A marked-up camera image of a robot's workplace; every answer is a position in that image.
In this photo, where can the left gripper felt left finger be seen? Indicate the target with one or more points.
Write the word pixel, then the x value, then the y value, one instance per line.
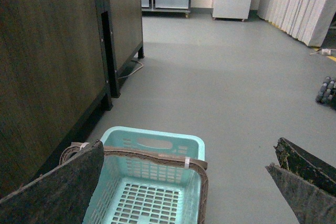
pixel 61 195

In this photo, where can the left gripper felt right finger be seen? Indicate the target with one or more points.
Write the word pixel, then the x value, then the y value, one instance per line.
pixel 306 182

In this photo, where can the light blue plastic basket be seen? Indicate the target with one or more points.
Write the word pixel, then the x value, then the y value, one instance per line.
pixel 155 141

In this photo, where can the brown basket handle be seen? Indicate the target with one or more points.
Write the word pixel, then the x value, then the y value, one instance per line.
pixel 157 159

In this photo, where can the dark wooden display cabinet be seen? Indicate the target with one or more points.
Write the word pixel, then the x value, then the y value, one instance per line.
pixel 53 75

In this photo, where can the white zip tie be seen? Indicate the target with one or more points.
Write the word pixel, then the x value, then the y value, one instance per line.
pixel 187 163

